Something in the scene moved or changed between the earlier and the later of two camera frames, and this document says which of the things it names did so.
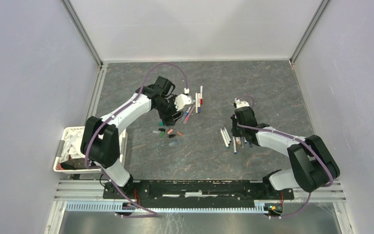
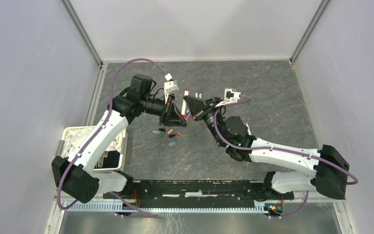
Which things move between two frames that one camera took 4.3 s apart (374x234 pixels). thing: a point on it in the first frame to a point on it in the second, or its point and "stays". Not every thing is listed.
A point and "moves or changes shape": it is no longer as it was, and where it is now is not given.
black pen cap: (170, 136) stays
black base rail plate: (196, 194) stays
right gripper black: (234, 132) to (196, 105)
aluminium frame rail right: (324, 4) stays
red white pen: (201, 94) moves or changes shape
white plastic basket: (70, 160) stays
